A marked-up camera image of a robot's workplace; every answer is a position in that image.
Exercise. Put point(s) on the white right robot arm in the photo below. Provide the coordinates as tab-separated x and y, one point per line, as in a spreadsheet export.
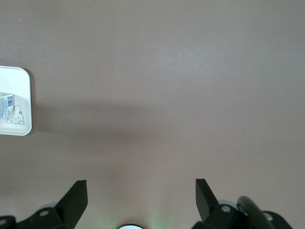
130	227

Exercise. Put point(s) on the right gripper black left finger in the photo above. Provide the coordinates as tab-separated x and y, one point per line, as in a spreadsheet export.
71	205

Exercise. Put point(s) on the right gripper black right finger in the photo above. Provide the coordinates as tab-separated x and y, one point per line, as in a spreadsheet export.
207	202

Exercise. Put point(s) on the cream rabbit print tray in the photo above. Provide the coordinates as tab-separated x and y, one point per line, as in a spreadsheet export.
14	78

